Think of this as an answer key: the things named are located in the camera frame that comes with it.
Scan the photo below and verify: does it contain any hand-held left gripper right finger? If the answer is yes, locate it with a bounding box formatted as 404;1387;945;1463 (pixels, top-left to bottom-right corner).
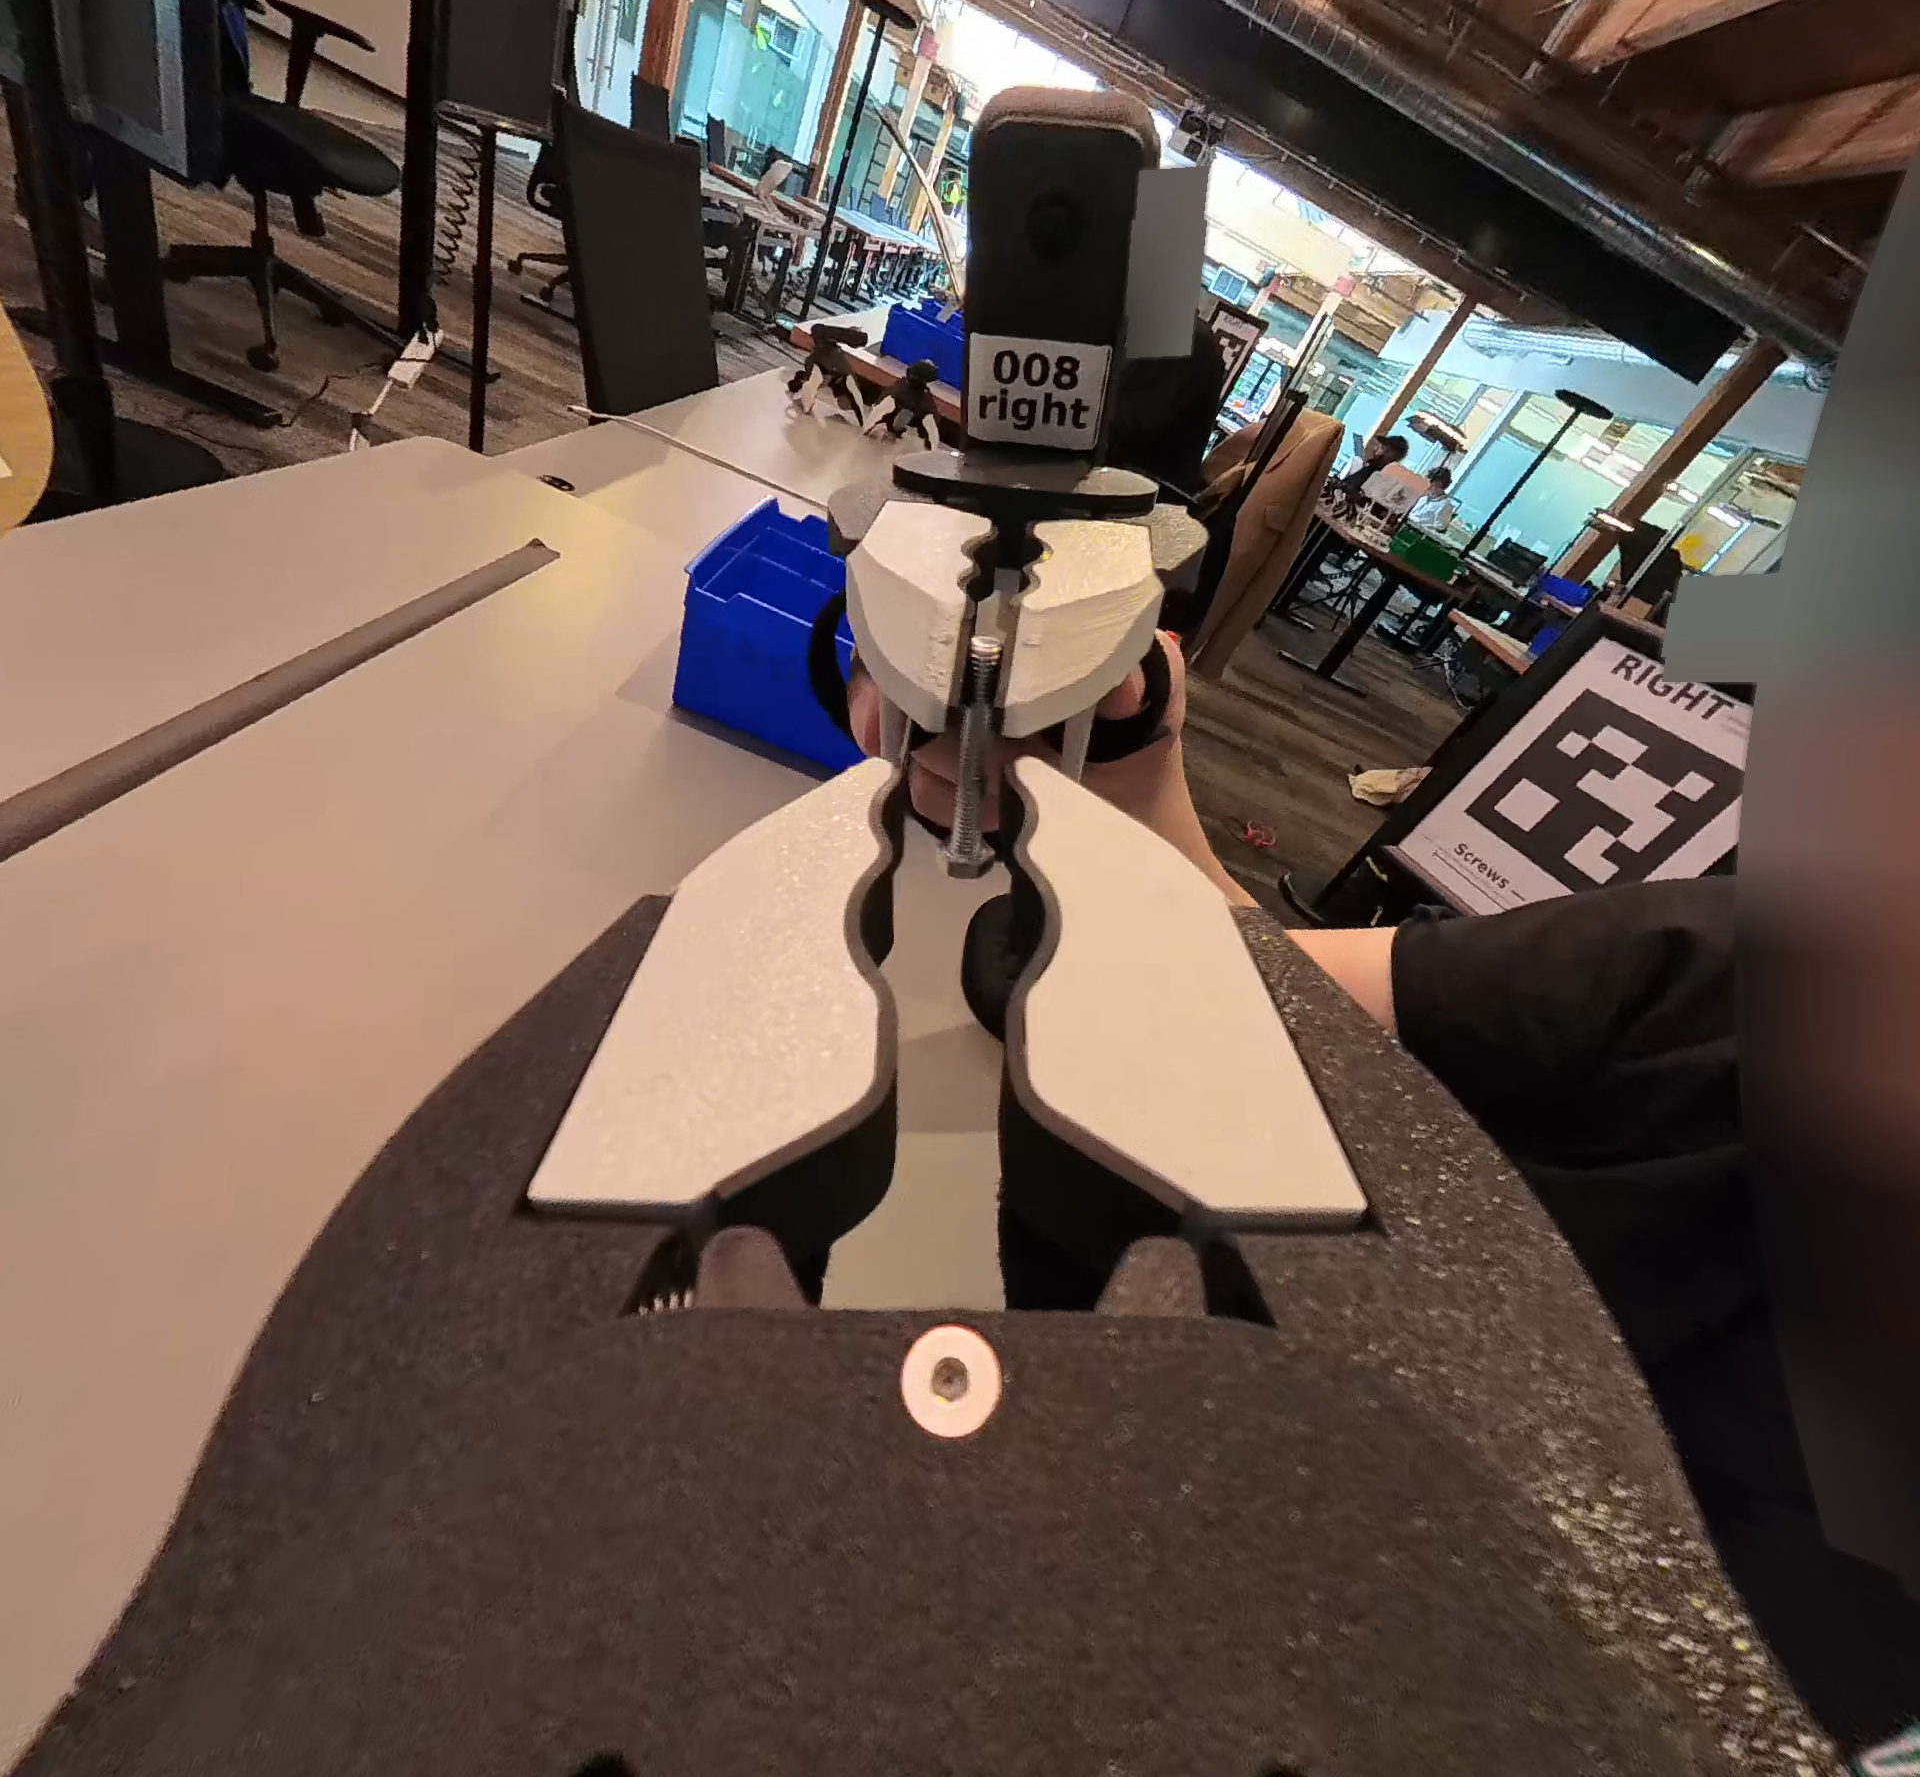
1003;753;1371;1237

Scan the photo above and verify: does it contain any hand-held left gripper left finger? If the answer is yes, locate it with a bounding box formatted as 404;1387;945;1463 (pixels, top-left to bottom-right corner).
524;759;902;1227

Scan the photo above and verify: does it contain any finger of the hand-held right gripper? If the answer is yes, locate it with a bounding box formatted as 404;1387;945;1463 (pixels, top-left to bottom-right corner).
844;510;1003;738
991;521;1170;741

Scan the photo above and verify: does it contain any blue plastic bin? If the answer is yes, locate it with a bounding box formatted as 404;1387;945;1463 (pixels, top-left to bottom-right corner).
669;498;870;777
881;300;970;393

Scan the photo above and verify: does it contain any silver bolt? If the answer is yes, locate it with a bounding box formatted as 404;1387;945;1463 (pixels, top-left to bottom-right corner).
941;635;1003;882

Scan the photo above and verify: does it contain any person's right hand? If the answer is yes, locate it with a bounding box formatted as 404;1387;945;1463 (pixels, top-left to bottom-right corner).
844;629;1256;910

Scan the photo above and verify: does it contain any brown coat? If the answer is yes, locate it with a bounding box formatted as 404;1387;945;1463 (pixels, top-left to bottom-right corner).
1195;408;1346;679

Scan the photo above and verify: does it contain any small black white tripod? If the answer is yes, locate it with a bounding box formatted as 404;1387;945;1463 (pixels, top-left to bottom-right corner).
783;319;944;447

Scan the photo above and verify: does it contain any grey table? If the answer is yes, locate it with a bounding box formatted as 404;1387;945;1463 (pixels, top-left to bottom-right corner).
491;364;963;522

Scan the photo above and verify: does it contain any dark board panel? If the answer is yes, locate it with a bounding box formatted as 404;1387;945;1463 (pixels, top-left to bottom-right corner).
553;97;724;417

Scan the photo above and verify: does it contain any framed black white marker sign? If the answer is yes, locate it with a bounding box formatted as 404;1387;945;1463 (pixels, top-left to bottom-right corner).
1281;605;1756;928

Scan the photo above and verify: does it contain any black floor lamp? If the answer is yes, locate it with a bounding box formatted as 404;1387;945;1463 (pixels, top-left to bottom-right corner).
1461;388;1617;571

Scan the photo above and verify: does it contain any white power strip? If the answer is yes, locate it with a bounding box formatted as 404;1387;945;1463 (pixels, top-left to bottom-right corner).
348;326;447;447

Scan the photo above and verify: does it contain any black office chair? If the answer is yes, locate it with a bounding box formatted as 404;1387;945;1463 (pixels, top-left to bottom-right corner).
161;0;408;372

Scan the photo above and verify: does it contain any wooden document stand white base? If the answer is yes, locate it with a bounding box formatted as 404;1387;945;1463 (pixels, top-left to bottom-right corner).
0;303;60;536

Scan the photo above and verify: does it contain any black table frame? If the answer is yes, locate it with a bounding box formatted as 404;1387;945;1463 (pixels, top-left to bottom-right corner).
284;0;504;384

